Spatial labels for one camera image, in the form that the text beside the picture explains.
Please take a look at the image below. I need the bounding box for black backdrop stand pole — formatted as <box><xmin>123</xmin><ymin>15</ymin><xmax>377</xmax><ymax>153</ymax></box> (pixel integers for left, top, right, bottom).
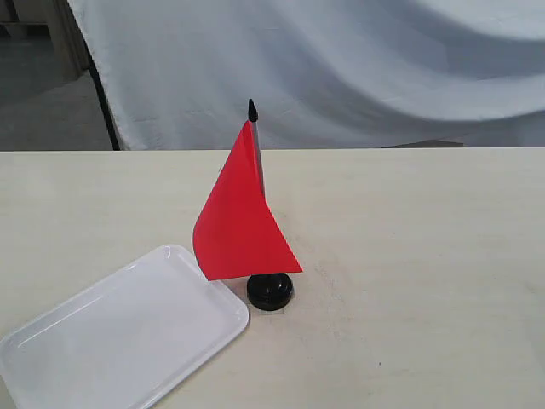
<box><xmin>85</xmin><ymin>45</ymin><xmax>121</xmax><ymax>151</ymax></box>

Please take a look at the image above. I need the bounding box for white backdrop cloth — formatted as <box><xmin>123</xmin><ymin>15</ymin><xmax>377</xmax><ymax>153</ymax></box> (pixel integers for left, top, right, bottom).
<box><xmin>70</xmin><ymin>1</ymin><xmax>544</xmax><ymax>150</ymax></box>

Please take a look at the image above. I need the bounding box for red flag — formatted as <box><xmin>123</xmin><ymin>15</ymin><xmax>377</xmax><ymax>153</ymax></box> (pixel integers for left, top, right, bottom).
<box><xmin>192</xmin><ymin>100</ymin><xmax>302</xmax><ymax>281</ymax></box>

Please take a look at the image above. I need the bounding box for black round object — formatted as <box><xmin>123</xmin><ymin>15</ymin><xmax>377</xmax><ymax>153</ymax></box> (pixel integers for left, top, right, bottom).
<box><xmin>246</xmin><ymin>273</ymin><xmax>294</xmax><ymax>312</ymax></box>

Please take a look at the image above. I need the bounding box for white plastic tray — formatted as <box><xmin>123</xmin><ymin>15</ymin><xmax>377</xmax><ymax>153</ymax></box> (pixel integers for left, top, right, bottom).
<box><xmin>1</xmin><ymin>245</ymin><xmax>250</xmax><ymax>408</ymax></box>

